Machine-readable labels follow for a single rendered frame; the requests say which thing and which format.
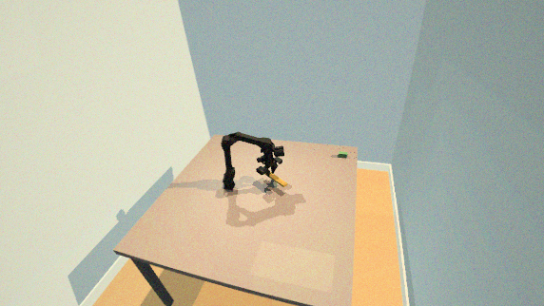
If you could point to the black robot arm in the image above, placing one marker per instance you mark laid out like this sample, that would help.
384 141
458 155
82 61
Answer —
267 148

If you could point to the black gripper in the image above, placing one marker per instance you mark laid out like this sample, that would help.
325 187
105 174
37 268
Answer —
269 163

